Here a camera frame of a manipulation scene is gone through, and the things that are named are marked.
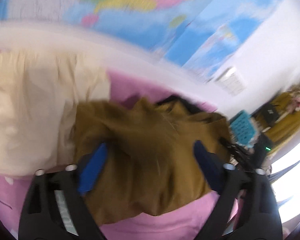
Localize black garment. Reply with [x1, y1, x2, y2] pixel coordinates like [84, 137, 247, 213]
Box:
[155, 95, 205, 115]

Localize black handbag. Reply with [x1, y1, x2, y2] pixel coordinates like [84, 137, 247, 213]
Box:
[261, 103, 280, 125]

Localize white wall switch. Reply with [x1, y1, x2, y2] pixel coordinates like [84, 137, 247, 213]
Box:
[215, 67, 245, 96]

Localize upper turquoise perforated basket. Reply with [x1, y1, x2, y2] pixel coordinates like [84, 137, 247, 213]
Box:
[230, 110, 260, 148]

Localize pink floral bed sheet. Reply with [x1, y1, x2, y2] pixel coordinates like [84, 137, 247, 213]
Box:
[0, 69, 241, 240]

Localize colourful wall map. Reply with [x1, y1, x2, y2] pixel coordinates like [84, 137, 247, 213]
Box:
[0, 0, 283, 80]

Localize olive brown jacket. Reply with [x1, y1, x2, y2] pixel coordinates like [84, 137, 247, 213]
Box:
[75, 98, 230, 225]

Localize mustard yellow hanging garment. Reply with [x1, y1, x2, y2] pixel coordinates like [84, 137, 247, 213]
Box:
[255, 89, 300, 148]

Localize cream folded garment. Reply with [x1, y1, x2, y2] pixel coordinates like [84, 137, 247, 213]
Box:
[0, 50, 110, 176]

